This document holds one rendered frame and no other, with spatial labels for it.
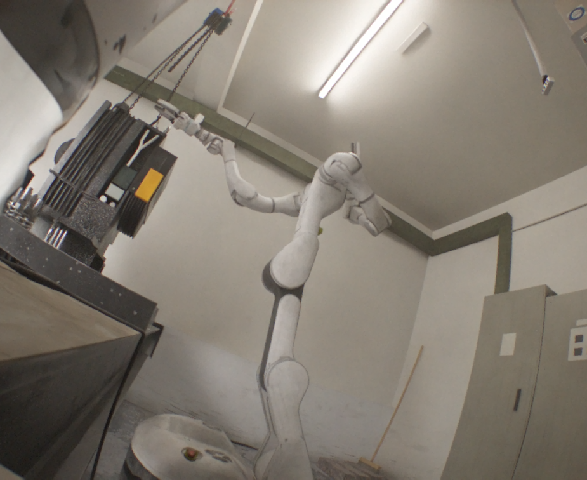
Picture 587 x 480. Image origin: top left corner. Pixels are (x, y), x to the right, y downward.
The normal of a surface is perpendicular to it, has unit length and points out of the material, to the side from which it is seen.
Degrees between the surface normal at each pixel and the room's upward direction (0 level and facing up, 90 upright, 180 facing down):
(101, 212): 90
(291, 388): 90
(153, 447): 56
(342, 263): 90
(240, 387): 90
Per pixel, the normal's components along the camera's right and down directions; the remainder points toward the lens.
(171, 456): -0.07, -0.92
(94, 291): 0.37, -0.26
